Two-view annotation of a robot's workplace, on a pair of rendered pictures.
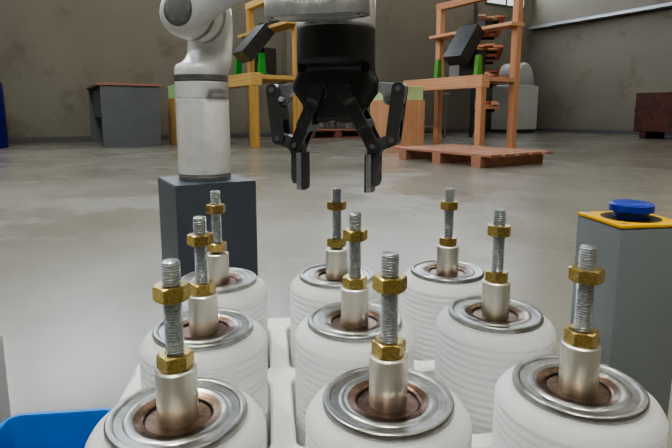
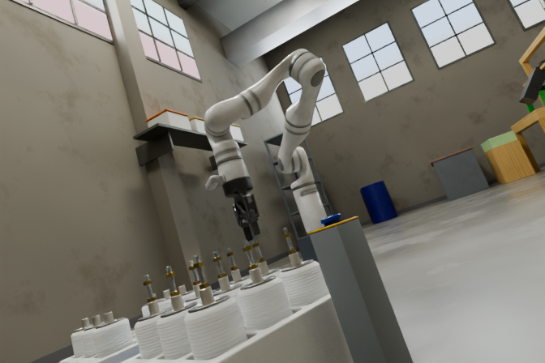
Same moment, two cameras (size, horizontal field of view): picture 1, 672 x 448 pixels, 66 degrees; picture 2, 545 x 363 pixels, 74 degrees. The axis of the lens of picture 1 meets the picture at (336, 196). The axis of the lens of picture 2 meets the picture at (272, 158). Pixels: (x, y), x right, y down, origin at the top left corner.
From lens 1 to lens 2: 0.81 m
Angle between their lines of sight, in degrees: 56
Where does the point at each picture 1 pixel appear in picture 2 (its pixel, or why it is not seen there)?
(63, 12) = (405, 127)
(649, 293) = (334, 265)
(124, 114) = (455, 175)
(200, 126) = (302, 209)
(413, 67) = not seen: outside the picture
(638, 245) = (318, 241)
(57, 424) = not seen: hidden behind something
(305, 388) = not seen: hidden behind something
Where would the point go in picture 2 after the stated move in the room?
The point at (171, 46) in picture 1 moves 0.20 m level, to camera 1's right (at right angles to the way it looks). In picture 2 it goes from (478, 115) to (487, 111)
